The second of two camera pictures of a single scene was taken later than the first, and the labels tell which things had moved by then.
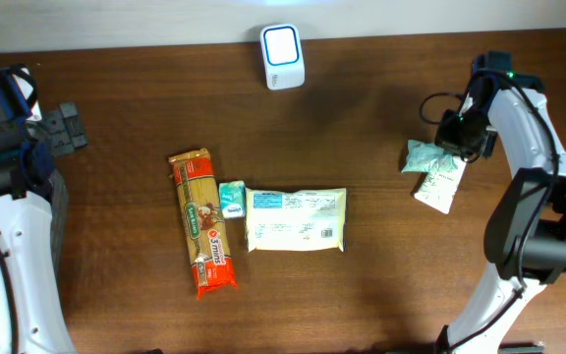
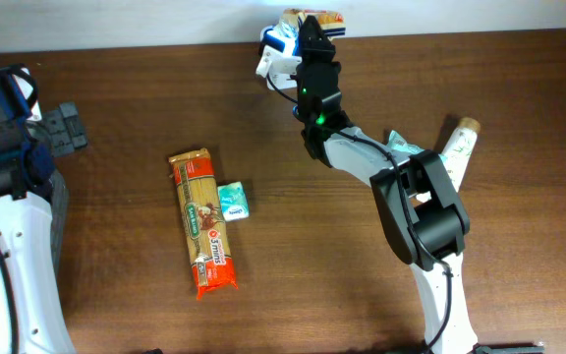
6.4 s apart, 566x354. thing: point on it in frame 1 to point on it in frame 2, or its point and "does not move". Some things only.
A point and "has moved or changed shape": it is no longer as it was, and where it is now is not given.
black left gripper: [65, 128] does not move
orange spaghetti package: [199, 204] does not move
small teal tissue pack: [233, 199] does not move
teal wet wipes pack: [426, 157] has moved or changed shape
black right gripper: [453, 140] to [317, 54]
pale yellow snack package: [303, 219] to [333, 23]
